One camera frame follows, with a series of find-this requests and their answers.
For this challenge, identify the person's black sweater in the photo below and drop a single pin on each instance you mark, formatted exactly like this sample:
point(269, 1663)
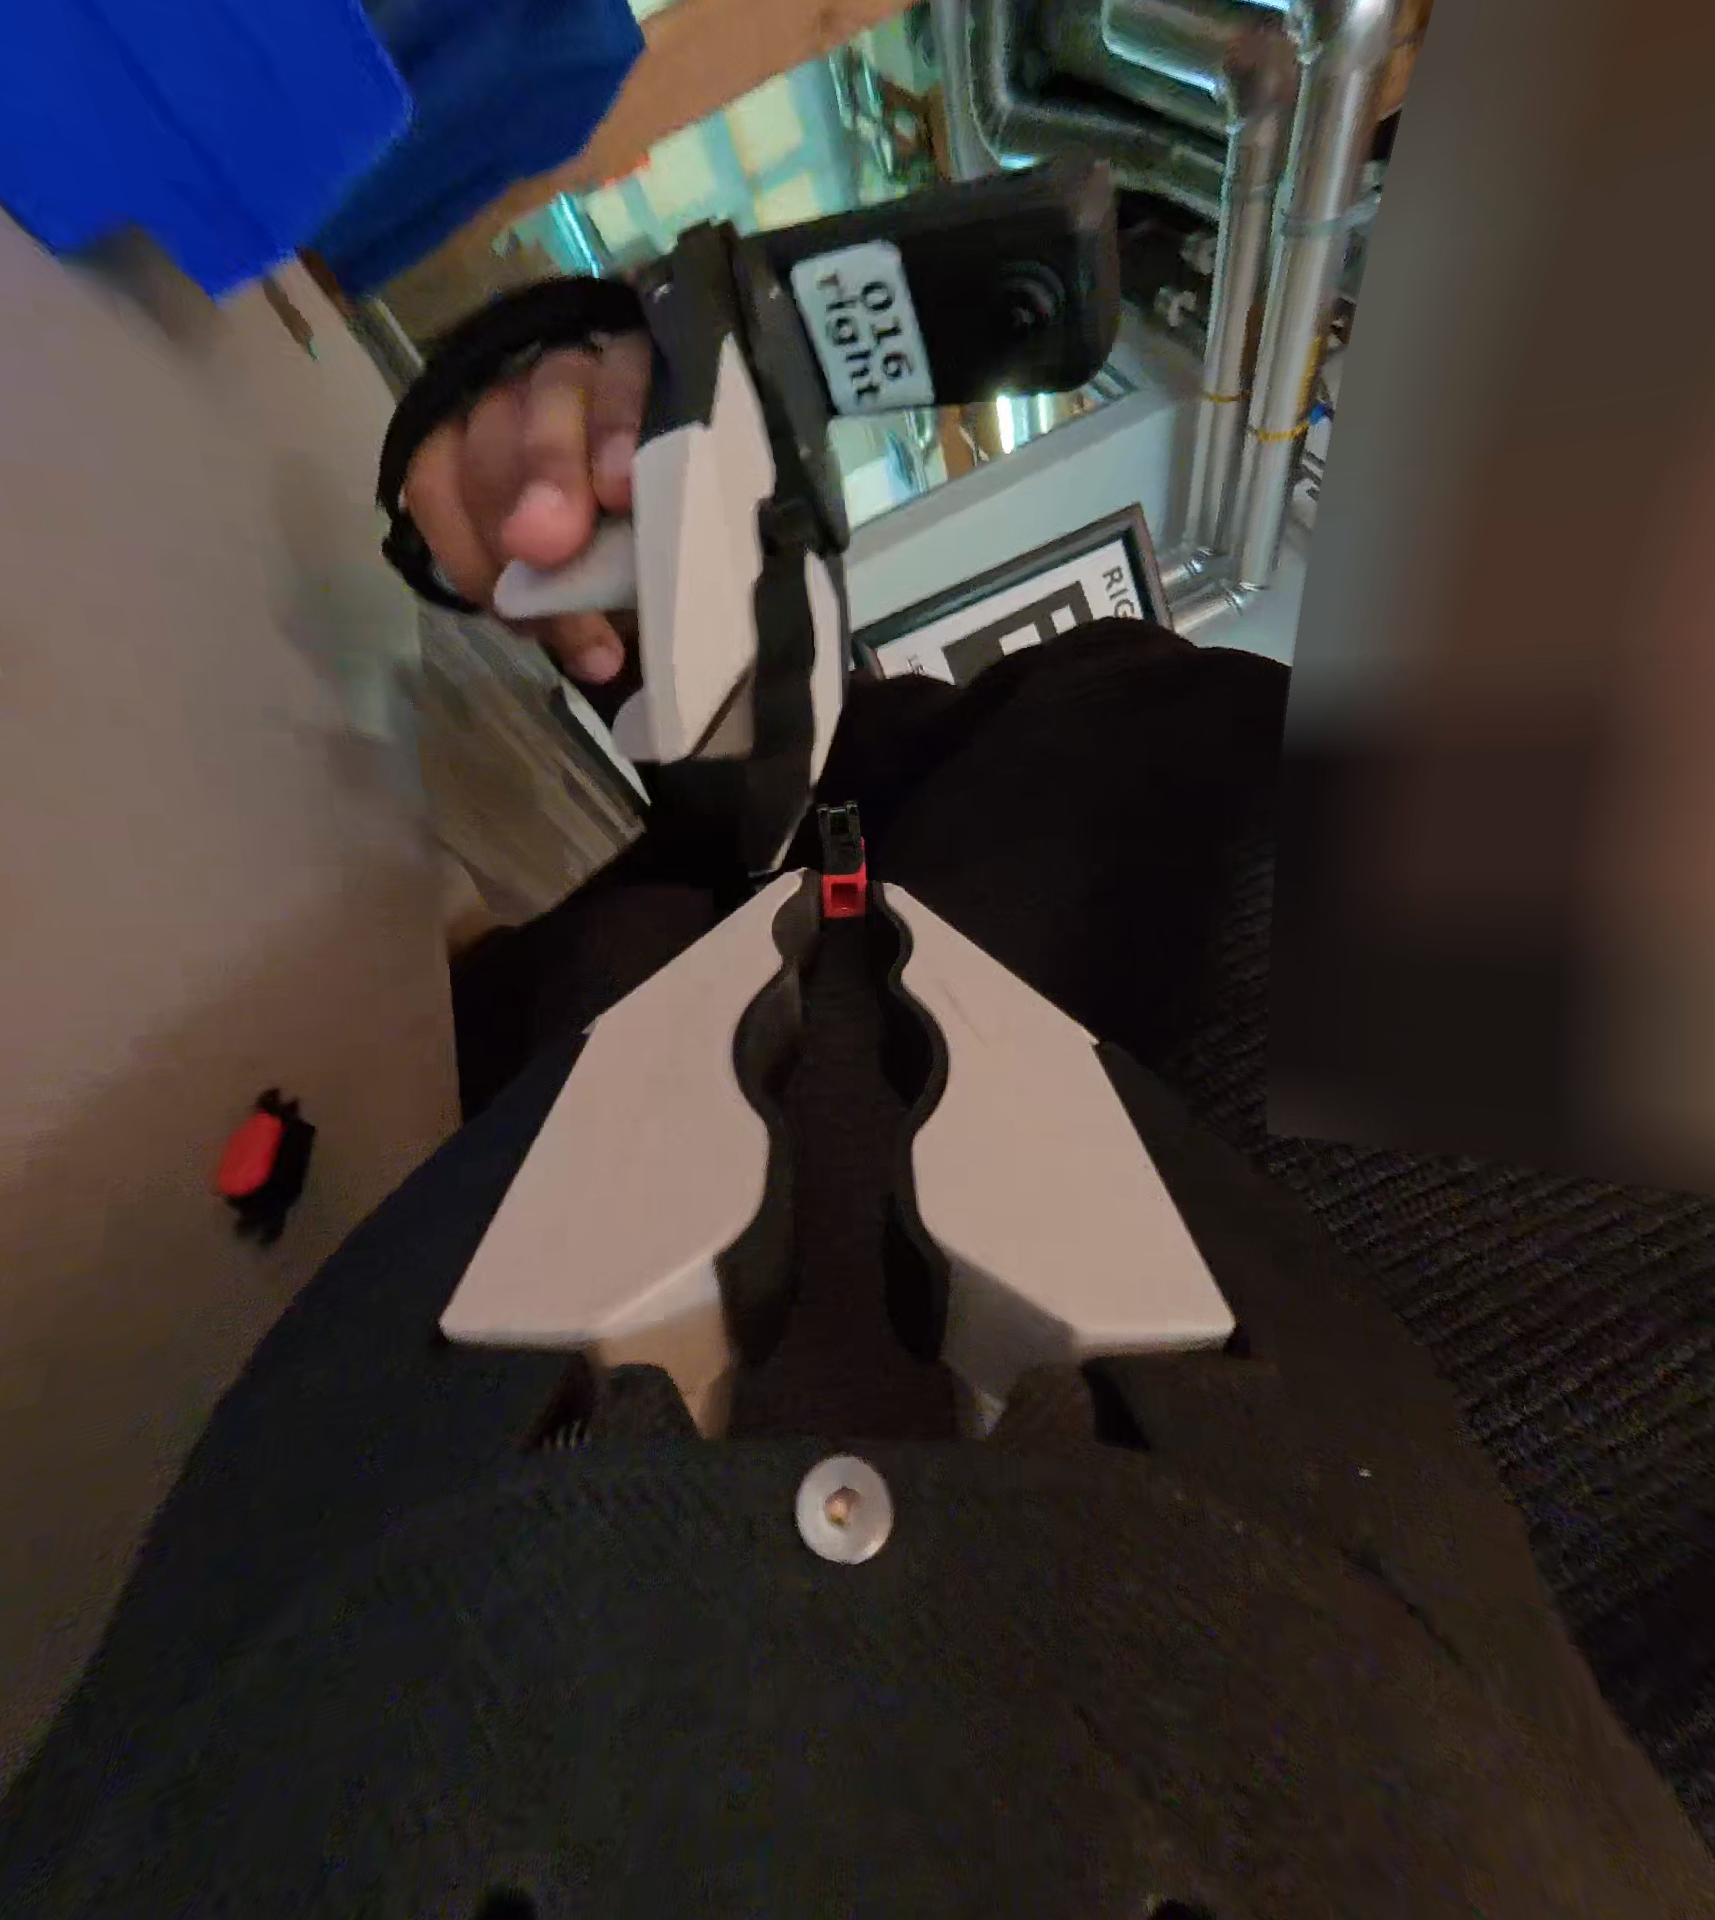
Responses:
point(1398, 1351)

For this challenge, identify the person's right hand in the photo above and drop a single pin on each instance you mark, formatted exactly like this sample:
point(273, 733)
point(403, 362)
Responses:
point(542, 449)

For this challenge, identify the black framed sign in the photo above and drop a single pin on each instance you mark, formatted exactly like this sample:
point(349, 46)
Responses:
point(1037, 599)

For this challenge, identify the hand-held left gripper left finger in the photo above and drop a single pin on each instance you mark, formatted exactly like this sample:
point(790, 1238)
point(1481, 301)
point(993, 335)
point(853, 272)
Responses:
point(602, 1184)

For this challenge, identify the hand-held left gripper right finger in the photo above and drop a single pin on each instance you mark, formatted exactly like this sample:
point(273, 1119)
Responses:
point(1067, 1184)

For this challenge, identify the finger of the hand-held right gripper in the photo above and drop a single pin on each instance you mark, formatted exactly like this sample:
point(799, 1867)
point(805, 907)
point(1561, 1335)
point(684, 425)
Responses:
point(700, 570)
point(830, 616)

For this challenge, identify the red and black lego assembly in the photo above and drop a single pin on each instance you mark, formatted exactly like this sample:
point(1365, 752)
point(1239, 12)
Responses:
point(846, 895)

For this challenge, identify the wooden beam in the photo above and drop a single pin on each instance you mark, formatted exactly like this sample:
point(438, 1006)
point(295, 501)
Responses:
point(737, 75)

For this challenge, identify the silver ventilation ducts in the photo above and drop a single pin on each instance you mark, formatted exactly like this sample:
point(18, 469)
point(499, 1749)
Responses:
point(1277, 298)

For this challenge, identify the red black rounded lego piece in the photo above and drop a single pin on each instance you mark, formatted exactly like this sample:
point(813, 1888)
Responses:
point(249, 1154)

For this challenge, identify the person's right forearm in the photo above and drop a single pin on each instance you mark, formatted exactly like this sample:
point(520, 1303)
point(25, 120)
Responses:
point(1067, 751)

